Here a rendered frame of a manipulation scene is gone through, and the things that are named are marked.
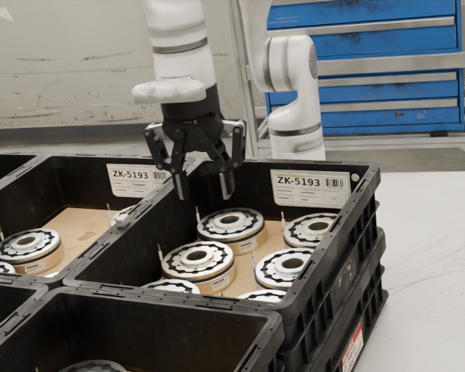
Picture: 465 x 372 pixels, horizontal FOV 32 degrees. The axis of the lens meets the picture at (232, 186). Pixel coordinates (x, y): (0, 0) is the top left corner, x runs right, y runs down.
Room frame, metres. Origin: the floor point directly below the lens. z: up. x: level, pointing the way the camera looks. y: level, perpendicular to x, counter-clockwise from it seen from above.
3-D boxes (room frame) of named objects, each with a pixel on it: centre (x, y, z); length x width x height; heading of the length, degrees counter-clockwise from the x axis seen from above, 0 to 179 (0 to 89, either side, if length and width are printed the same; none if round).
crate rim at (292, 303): (0.97, 0.00, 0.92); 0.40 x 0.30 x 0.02; 152
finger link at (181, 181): (1.00, 0.07, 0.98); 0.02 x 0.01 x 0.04; 160
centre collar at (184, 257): (1.00, 0.06, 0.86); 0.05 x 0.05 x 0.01
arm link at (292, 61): (1.32, -0.12, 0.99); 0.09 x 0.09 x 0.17; 70
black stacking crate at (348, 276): (0.97, 0.00, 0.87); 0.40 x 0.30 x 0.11; 152
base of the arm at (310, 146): (1.32, -0.12, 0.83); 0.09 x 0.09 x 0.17; 82
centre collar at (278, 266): (0.94, -0.06, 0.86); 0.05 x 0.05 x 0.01
